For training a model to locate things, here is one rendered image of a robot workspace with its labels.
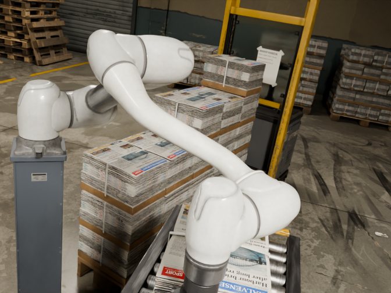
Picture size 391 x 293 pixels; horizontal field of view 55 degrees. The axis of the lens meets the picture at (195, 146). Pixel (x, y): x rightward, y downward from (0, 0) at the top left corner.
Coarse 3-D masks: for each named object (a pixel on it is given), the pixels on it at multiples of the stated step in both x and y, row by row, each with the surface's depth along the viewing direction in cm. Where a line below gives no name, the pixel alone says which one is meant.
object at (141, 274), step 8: (176, 208) 164; (176, 216) 158; (168, 224) 151; (160, 232) 146; (168, 232) 146; (160, 240) 141; (152, 248) 136; (160, 248) 136; (144, 256) 131; (152, 256) 132; (144, 264) 127; (152, 264) 128; (136, 272) 123; (144, 272) 124; (136, 280) 120; (144, 280) 120; (128, 288) 116; (136, 288) 116
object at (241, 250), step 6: (174, 228) 109; (174, 234) 108; (174, 240) 104; (180, 240) 105; (240, 246) 106; (252, 246) 107; (258, 246) 107; (234, 252) 103; (240, 252) 104; (246, 252) 104; (252, 252) 104; (258, 252) 105; (258, 258) 102; (264, 258) 103
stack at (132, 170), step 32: (96, 160) 193; (128, 160) 195; (160, 160) 201; (192, 160) 229; (128, 192) 186; (192, 192) 241; (96, 224) 205; (128, 224) 192; (96, 256) 214; (128, 256) 200
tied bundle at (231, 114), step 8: (192, 88) 269; (200, 88) 273; (208, 88) 278; (208, 96) 256; (216, 96) 259; (224, 96) 263; (232, 96) 266; (224, 104) 244; (232, 104) 251; (240, 104) 264; (224, 112) 246; (232, 112) 257; (240, 112) 269; (224, 120) 249; (232, 120) 260
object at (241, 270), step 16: (176, 256) 97; (240, 256) 102; (160, 272) 91; (176, 272) 92; (240, 272) 96; (256, 272) 97; (160, 288) 91; (224, 288) 89; (240, 288) 90; (256, 288) 91
